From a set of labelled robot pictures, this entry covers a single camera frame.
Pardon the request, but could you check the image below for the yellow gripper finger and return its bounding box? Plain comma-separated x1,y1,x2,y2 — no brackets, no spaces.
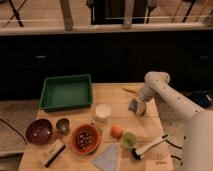
136,101,147,116

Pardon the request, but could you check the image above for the blue sponge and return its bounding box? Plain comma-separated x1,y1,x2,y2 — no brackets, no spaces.
128,99,138,113

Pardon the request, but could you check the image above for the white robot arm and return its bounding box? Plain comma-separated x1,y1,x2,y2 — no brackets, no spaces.
137,71,213,171

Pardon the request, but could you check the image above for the green plastic tray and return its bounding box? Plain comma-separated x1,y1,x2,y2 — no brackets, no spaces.
40,74,93,112

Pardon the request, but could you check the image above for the yellow banana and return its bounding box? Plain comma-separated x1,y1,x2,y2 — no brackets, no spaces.
122,87,139,94

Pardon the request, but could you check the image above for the orange fruit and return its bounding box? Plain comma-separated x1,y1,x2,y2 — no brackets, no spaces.
111,125,124,139

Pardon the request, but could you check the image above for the green small cup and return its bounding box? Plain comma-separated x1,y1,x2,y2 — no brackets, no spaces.
121,132,136,149

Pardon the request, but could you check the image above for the blue grey cloth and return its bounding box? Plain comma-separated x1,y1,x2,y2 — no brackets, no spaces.
91,144,118,171

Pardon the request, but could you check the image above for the orange bowl with berries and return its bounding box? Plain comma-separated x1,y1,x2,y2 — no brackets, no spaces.
70,124,101,155

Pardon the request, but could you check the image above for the small metal cup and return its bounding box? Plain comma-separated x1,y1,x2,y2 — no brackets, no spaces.
56,118,70,135

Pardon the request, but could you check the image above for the purple bowl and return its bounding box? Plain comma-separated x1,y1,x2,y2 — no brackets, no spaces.
25,119,53,145

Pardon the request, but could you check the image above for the wooden block eraser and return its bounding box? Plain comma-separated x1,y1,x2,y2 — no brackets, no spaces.
40,139,65,167

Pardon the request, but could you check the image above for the black cable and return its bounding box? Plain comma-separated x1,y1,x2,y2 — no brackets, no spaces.
165,138,184,151

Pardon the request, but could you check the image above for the white handled black brush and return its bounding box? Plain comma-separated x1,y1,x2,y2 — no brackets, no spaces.
131,133,168,160

